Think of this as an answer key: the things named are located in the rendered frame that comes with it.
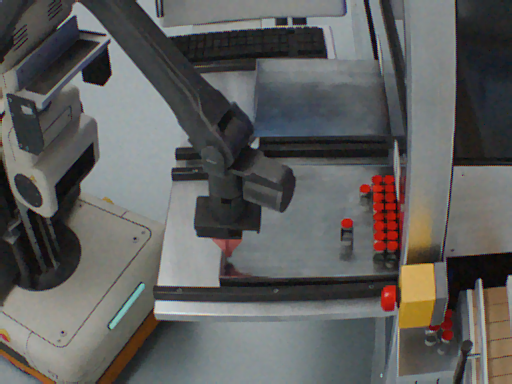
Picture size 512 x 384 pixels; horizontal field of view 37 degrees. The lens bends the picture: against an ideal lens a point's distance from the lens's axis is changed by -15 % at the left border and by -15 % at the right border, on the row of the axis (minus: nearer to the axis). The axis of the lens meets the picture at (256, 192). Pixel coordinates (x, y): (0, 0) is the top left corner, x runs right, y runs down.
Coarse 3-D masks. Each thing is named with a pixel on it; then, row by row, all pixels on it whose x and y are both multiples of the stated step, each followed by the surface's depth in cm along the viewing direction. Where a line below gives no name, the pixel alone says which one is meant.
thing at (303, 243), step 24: (312, 168) 155; (336, 168) 154; (360, 168) 154; (384, 168) 153; (312, 192) 155; (336, 192) 154; (264, 216) 151; (288, 216) 151; (312, 216) 150; (336, 216) 150; (360, 216) 149; (264, 240) 147; (288, 240) 147; (312, 240) 146; (336, 240) 146; (360, 240) 145; (240, 264) 144; (264, 264) 143; (288, 264) 143; (312, 264) 142; (336, 264) 142; (360, 264) 141
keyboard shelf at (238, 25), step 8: (200, 24) 215; (208, 24) 215; (216, 24) 214; (224, 24) 214; (232, 24) 214; (240, 24) 213; (248, 24) 213; (256, 24) 213; (320, 24) 210; (192, 32) 212; (200, 32) 211; (328, 32) 207; (328, 40) 204; (328, 48) 201; (328, 56) 198; (336, 56) 199
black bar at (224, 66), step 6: (252, 60) 183; (198, 66) 183; (204, 66) 183; (210, 66) 183; (216, 66) 183; (222, 66) 182; (228, 66) 182; (234, 66) 182; (240, 66) 182; (246, 66) 182; (252, 66) 182; (198, 72) 184; (204, 72) 184
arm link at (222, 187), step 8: (208, 176) 130; (216, 176) 128; (232, 176) 128; (240, 176) 129; (208, 184) 132; (216, 184) 129; (224, 184) 129; (232, 184) 129; (240, 184) 130; (216, 192) 130; (224, 192) 130; (232, 192) 130; (240, 192) 131
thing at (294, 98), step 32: (256, 64) 179; (288, 64) 180; (320, 64) 180; (352, 64) 179; (256, 96) 174; (288, 96) 175; (320, 96) 174; (352, 96) 174; (384, 96) 173; (256, 128) 168; (288, 128) 168; (320, 128) 167; (352, 128) 166; (384, 128) 166
